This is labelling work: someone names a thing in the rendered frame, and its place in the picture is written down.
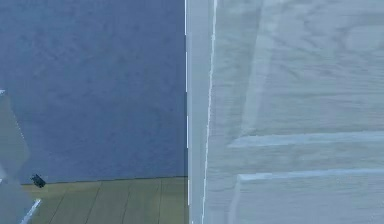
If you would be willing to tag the pale grey panelled room door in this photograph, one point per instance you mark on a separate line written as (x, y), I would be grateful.
(300, 100)

